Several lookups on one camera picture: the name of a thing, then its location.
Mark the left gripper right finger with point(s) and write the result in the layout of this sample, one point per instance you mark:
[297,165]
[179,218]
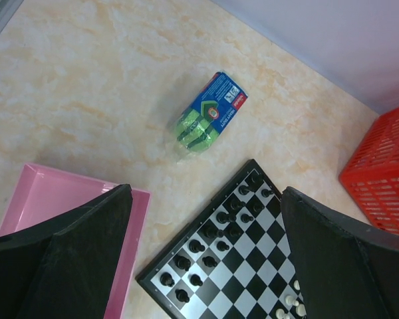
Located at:
[345,268]

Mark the black white chess board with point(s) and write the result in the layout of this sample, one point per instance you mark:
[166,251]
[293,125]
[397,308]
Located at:
[232,261]

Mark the white pawn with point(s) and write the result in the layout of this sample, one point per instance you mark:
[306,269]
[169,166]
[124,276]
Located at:
[280,314]
[291,301]
[296,285]

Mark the pink plastic tray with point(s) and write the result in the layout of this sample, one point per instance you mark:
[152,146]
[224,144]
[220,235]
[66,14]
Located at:
[43,192]

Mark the blue green sponge pack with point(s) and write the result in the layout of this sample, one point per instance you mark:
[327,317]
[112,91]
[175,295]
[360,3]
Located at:
[198,126]

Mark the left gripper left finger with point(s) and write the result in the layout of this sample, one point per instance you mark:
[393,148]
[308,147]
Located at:
[64,267]

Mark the red plastic basket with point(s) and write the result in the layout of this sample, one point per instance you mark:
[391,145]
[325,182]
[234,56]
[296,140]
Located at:
[371,176]

